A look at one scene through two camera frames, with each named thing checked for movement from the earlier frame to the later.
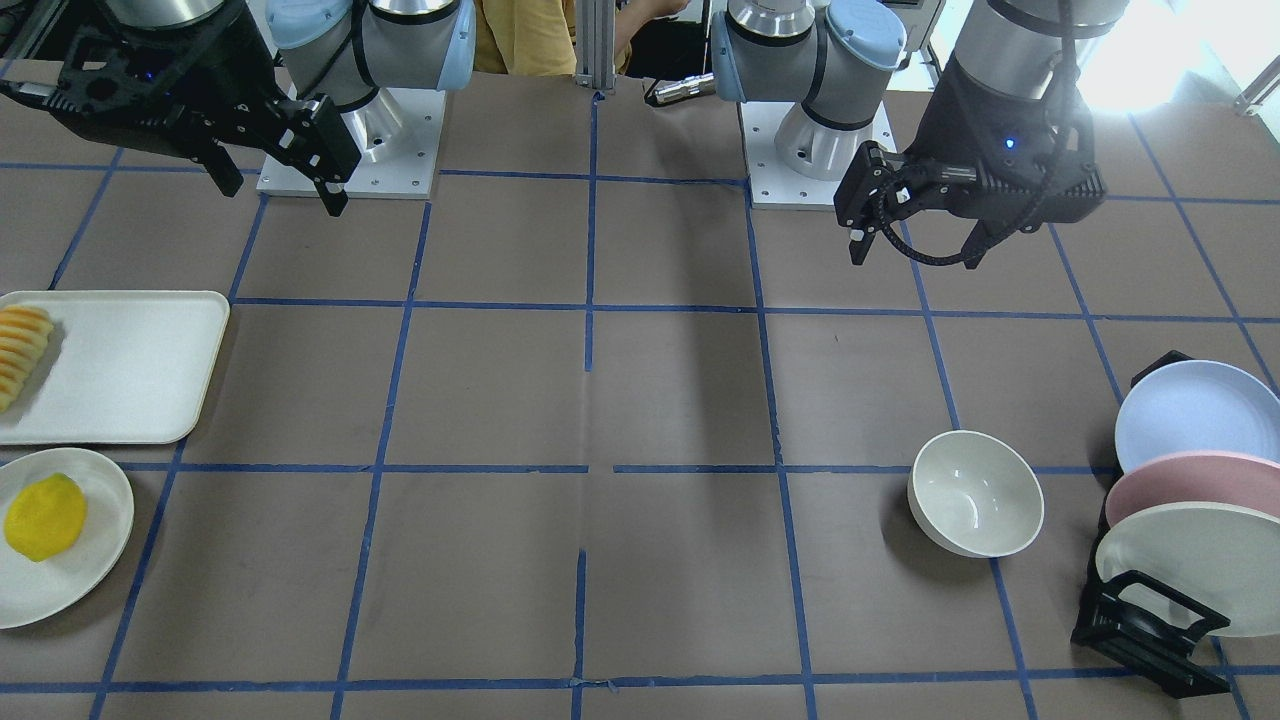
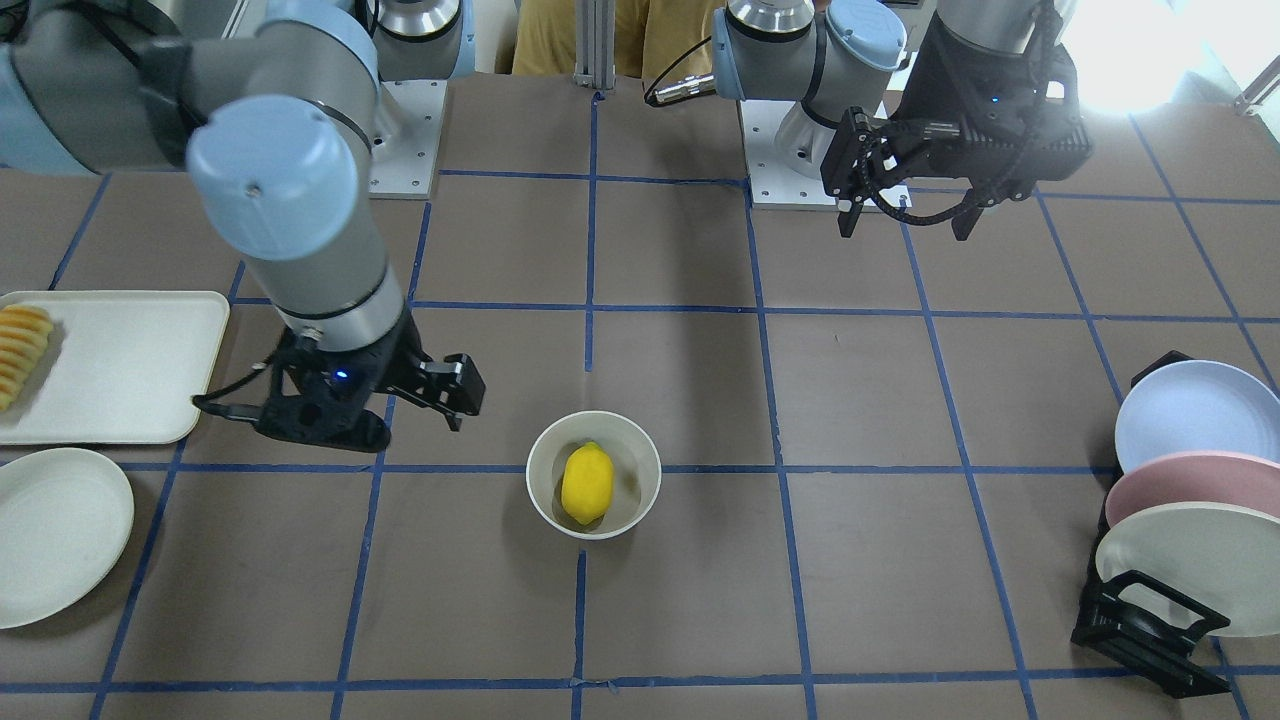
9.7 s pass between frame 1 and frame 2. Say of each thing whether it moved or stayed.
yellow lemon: moved
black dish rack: stayed
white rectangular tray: stayed
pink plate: stayed
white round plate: stayed
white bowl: moved
